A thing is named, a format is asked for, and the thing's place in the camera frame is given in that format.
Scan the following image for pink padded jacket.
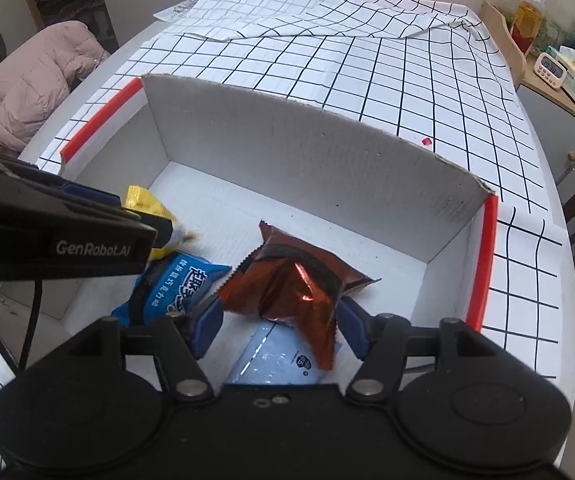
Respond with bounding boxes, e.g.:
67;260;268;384
0;21;112;153

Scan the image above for blue snack packet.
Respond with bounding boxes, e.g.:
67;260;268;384
111;252;232;328

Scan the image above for light blue packet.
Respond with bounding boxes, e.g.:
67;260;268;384
223;321;341;386

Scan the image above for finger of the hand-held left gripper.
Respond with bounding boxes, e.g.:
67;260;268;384
0;159;140;221
140;212;179;262

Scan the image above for printed paper sheet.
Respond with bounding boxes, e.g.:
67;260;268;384
153;0;208;23

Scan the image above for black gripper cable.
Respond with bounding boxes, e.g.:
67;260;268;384
14;277;43;373

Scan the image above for red-brown foil snack packet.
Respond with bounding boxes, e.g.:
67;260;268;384
217;220;382;372

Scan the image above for bottle of orange liquid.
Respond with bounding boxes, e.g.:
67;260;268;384
510;0;545;56

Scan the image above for white cardboard box red edges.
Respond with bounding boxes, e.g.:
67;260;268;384
0;74;499;386

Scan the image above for grey cabinet wooden top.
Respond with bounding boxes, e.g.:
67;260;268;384
515;67;575;186

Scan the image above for golden yellow snack packet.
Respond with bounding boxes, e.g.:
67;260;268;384
121;185;200;262

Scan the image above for white digital timer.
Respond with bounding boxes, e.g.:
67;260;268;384
534;52;568;90

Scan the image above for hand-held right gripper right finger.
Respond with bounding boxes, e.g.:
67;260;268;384
336;295;505;402

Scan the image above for white black-grid tablecloth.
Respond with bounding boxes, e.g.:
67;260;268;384
0;0;563;480

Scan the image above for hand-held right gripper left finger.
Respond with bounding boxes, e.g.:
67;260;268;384
70;296;225;402

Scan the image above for wooden desk organiser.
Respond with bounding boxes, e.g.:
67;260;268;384
478;0;528;86

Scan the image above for wooden framed mirror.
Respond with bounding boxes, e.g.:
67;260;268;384
12;0;118;56

